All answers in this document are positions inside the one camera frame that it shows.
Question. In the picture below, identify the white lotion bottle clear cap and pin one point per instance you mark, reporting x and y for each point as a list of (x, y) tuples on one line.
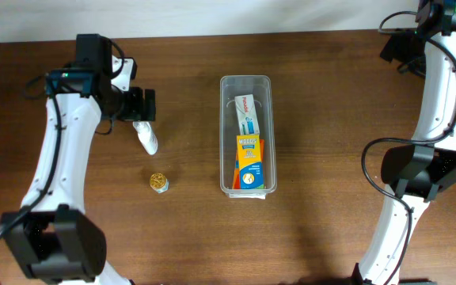
[(146, 136)]

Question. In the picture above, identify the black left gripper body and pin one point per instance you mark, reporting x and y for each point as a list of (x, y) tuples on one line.
[(128, 105)]

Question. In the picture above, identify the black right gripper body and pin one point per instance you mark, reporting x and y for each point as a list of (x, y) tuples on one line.
[(406, 48)]

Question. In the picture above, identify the clear plastic container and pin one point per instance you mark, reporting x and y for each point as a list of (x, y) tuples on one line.
[(247, 162)]

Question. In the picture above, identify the yellow Woods medicine box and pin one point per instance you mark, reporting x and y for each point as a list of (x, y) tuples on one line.
[(249, 162)]

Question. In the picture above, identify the white Panadol box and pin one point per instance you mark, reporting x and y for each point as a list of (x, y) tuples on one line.
[(247, 115)]

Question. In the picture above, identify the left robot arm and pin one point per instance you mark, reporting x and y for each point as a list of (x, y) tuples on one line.
[(50, 236)]

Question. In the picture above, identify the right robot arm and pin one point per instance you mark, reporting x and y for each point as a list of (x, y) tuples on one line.
[(414, 171)]

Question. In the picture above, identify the orange medicine box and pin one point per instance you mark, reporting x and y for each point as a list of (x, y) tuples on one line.
[(236, 174)]

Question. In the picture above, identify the small gold-lid jar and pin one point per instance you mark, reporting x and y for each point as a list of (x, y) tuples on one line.
[(159, 182)]

